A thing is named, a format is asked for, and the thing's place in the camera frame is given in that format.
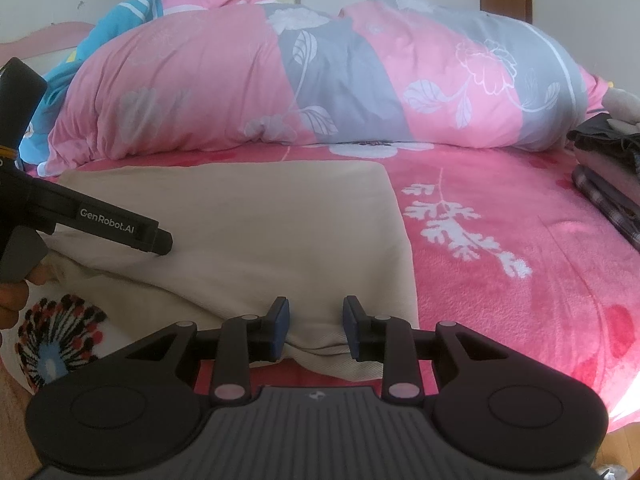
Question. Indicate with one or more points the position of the pink floral bed blanket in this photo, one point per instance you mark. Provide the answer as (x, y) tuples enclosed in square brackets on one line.
[(500, 260)]

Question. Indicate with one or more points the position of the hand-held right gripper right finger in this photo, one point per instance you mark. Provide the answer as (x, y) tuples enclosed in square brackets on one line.
[(352, 330)]

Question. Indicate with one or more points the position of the dark plaid folded garment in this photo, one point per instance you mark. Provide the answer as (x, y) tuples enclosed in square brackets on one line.
[(610, 200)]

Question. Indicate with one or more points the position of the beige pants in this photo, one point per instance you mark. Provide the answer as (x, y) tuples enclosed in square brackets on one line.
[(275, 225)]

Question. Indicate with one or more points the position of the blue cartoon pillow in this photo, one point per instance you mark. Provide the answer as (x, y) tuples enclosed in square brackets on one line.
[(120, 15)]

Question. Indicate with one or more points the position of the pink and cream headboard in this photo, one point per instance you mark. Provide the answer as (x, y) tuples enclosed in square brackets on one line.
[(45, 40)]

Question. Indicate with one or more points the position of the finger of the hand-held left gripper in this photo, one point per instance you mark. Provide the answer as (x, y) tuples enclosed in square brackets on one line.
[(161, 241)]

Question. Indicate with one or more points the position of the pink grey floral quilt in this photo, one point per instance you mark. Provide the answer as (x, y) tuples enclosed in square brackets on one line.
[(210, 80)]

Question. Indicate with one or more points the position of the person's left hand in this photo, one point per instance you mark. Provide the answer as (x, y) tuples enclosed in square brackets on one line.
[(12, 305)]

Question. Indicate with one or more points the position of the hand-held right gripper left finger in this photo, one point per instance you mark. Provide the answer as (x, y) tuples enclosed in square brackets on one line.
[(281, 330)]

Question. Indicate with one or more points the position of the beige cloth bundle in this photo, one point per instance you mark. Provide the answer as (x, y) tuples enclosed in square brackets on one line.
[(622, 102)]

